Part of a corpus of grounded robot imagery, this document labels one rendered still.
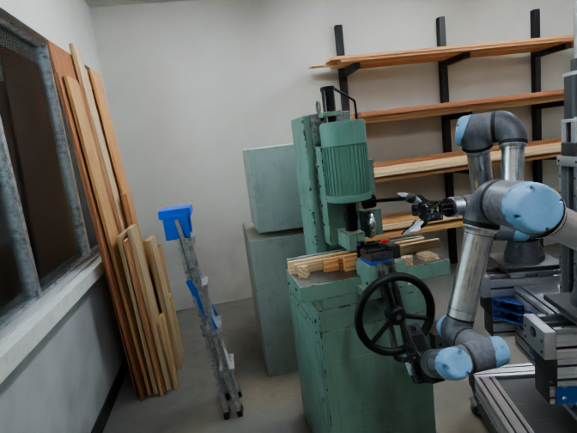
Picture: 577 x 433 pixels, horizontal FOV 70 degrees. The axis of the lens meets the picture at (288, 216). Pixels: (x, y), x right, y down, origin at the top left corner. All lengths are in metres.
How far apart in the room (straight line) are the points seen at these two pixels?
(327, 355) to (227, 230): 2.46
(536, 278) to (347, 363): 0.86
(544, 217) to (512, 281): 0.86
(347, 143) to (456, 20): 3.21
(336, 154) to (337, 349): 0.73
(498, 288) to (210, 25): 3.10
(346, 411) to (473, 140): 1.15
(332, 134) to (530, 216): 0.76
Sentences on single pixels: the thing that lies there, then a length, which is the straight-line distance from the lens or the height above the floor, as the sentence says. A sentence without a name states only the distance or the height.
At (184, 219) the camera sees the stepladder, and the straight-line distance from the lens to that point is 2.12.
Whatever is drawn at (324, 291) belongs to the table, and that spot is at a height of 0.87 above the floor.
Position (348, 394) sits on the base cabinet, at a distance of 1.74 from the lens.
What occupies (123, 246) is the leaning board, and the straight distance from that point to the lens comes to 2.57.
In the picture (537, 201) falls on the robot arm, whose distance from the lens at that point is 1.10.
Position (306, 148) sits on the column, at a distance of 1.79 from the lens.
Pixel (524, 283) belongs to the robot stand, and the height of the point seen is 0.73.
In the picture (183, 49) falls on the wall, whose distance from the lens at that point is 3.94.
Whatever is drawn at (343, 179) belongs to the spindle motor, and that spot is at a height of 1.26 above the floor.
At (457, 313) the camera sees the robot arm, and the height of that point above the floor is 0.89.
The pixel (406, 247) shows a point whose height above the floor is 0.93.
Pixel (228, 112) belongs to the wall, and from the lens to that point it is 3.85.
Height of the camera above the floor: 1.41
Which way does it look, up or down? 10 degrees down
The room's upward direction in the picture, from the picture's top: 7 degrees counter-clockwise
